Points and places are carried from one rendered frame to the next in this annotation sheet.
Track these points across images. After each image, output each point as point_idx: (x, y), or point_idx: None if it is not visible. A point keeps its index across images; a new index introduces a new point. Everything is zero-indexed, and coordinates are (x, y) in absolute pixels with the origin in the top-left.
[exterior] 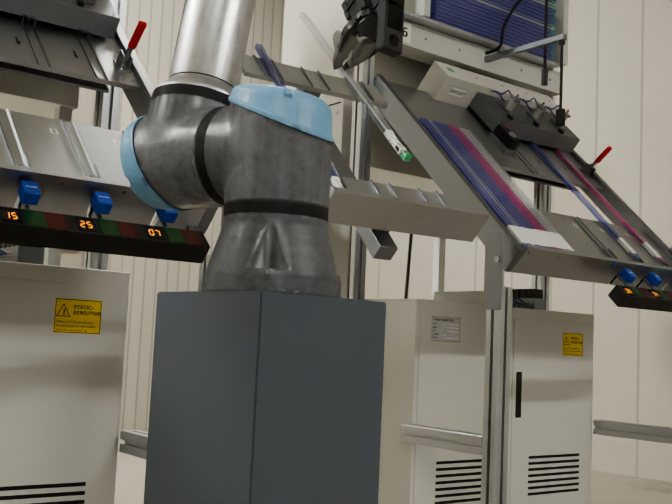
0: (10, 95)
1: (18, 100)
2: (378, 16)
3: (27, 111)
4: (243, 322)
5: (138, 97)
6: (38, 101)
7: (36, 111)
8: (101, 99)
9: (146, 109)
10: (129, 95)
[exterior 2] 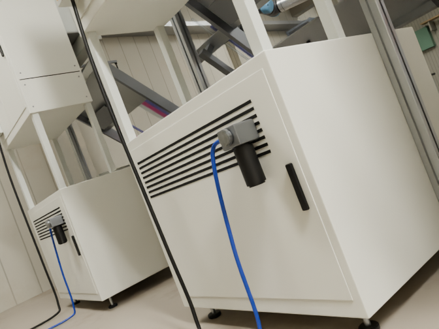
0: (179, 9)
1: (168, 14)
2: (242, 27)
3: (142, 22)
4: None
5: (234, 31)
6: (170, 18)
7: (144, 24)
8: (187, 28)
9: (243, 37)
10: (226, 29)
